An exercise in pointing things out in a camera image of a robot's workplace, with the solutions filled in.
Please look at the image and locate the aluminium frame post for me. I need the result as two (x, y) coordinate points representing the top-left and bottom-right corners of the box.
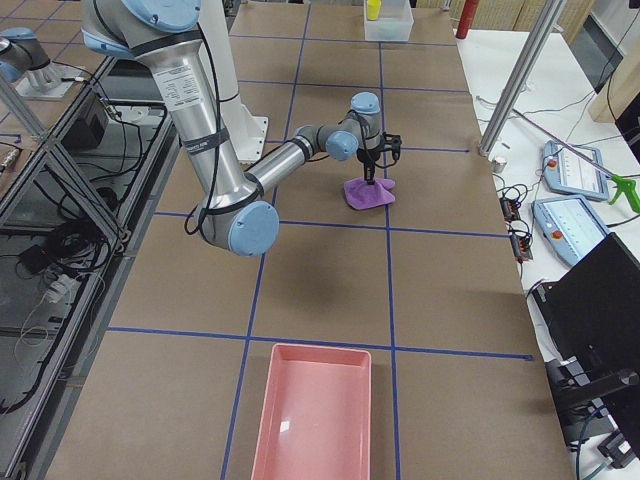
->
(478, 0), (567, 157)

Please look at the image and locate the red fire extinguisher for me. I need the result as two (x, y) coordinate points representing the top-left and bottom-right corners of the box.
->
(455, 0), (480, 40)

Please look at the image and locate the blue teach pendant far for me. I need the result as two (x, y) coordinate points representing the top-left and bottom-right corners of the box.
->
(542, 140), (609, 201)

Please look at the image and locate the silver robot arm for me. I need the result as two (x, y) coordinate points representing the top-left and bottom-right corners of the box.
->
(81, 1), (386, 257)

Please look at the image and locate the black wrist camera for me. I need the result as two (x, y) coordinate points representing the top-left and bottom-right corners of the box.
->
(382, 132), (402, 167)

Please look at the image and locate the blue teach pendant near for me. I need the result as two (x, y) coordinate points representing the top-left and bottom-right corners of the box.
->
(532, 194), (610, 266)

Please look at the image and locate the yellow plastic cup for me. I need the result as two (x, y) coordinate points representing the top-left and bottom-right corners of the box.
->
(365, 0), (382, 21)

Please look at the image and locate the clear plastic storage box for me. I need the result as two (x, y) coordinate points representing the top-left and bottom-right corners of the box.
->
(363, 0), (414, 43)

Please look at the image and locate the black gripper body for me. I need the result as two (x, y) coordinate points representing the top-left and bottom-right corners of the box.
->
(356, 148), (381, 175)

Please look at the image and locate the green tipped reacher stick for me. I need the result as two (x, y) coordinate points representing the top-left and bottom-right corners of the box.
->
(511, 108), (640, 214)

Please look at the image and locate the blue teach pendant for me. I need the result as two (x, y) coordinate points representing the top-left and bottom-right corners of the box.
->
(542, 140), (609, 201)
(532, 194), (610, 266)

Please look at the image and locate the black computer monitor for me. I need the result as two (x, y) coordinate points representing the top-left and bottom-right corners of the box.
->
(529, 231), (640, 436)

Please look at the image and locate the white camera pole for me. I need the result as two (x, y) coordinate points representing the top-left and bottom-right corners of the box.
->
(198, 0), (269, 164)

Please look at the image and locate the purple cloth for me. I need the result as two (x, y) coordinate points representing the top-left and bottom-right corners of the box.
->
(343, 178), (396, 210)

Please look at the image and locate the pink plastic bin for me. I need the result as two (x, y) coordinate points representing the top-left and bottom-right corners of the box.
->
(251, 343), (372, 479)

